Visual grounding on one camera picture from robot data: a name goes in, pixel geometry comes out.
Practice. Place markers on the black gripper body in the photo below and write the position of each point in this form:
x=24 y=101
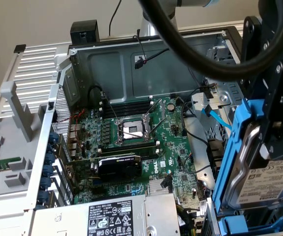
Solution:
x=270 y=44

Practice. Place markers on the hard disk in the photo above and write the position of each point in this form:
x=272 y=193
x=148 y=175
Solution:
x=266 y=182

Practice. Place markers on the blue disk carrier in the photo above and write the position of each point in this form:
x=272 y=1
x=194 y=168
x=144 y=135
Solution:
x=234 y=223

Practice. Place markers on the metal disk bay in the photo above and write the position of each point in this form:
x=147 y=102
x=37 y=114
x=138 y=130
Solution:
x=211 y=216

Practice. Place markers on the metal drive cage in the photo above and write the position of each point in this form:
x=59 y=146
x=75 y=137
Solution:
x=223 y=52

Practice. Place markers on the coin battery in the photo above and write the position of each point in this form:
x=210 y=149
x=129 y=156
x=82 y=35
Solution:
x=171 y=107

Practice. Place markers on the metal socket cover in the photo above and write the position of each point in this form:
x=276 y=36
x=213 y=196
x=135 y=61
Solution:
x=162 y=108

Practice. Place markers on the green motherboard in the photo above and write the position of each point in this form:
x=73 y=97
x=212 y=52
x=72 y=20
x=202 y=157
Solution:
x=170 y=147

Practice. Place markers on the CPU socket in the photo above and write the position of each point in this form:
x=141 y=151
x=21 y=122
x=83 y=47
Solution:
x=134 y=129

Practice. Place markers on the silver chipset heatsink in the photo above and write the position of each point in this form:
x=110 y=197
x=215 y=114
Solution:
x=156 y=188

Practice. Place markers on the open PC case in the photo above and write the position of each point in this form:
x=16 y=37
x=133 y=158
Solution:
x=106 y=68

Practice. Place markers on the metal locking lever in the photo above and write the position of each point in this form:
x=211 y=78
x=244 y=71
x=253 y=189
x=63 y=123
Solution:
x=110 y=106

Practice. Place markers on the black graphics card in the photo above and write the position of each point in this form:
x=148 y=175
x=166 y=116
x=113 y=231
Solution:
x=119 y=169

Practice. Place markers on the black box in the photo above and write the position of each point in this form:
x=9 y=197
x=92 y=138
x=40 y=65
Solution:
x=84 y=29

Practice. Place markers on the silver power supply unit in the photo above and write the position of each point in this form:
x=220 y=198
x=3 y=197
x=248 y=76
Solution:
x=77 y=216

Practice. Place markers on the grey parts rack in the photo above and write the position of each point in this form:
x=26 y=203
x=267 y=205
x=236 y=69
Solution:
x=20 y=147

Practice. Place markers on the green RAM stick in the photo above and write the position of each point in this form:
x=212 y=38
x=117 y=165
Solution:
x=1 y=165

